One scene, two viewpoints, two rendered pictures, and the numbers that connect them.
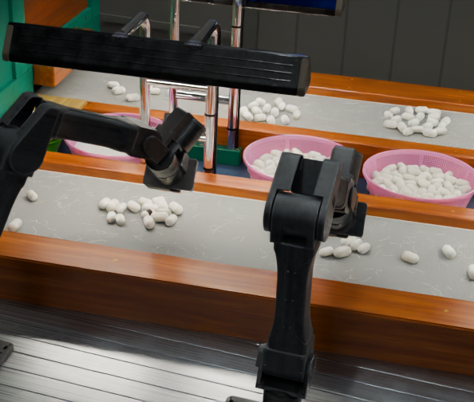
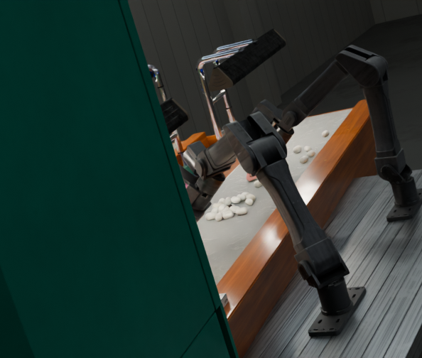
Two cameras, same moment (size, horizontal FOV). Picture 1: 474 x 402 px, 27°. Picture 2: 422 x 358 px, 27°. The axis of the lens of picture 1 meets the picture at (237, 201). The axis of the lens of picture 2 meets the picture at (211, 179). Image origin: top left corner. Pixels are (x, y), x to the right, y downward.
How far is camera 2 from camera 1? 2.54 m
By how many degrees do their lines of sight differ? 71
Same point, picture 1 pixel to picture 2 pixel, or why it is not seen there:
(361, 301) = (316, 176)
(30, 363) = (356, 282)
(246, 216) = not seen: hidden behind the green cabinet
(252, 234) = (219, 228)
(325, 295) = (310, 184)
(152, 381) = (371, 243)
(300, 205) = (376, 60)
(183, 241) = (225, 243)
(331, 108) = not seen: hidden behind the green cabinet
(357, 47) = not seen: outside the picture
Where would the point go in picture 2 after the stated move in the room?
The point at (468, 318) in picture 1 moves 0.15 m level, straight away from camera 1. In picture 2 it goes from (332, 155) to (288, 162)
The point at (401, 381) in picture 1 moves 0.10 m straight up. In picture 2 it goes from (360, 191) to (352, 160)
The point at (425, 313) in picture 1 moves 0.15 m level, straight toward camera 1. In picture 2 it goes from (327, 163) to (376, 155)
